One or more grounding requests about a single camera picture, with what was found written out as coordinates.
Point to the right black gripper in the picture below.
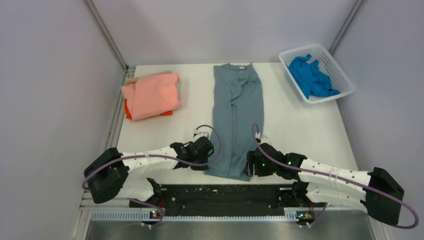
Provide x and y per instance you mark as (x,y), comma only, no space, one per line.
(252,159)

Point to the left corner frame post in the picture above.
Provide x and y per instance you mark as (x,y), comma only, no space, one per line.
(91,7)

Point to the corner frame post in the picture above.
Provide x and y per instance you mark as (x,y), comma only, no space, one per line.
(358,4)
(91,7)

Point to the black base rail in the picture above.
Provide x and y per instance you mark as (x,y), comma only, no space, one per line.
(229,200)

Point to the grey blue t shirt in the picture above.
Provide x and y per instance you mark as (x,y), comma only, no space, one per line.
(238,104)

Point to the bright blue t shirt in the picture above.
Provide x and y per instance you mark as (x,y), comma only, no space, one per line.
(310,79)

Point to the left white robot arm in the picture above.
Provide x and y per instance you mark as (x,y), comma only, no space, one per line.
(126,175)

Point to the white cable duct strip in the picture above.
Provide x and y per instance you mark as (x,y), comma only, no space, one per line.
(136,215)

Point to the right corner frame post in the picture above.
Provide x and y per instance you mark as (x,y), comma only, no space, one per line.
(358,4)

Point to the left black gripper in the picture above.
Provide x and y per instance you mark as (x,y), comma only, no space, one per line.
(199,168)

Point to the right controller board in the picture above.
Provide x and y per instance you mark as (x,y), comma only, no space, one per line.
(305,217)

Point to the left controller board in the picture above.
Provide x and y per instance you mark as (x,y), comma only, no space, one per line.
(152,215)

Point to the pink folded t shirt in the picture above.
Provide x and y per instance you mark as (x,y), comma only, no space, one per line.
(152,95)

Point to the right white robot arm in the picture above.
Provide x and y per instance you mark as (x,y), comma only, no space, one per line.
(373,192)

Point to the left aluminium frame rail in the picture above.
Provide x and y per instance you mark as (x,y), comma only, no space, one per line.
(118,114)

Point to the white plastic basket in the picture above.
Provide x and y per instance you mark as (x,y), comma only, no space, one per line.
(327,65)

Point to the orange folded t shirt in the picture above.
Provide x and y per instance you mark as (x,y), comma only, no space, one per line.
(129,116)

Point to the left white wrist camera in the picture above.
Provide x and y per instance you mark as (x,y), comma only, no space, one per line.
(199,134)

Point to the controller board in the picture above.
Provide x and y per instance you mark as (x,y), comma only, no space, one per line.
(152,215)
(305,217)

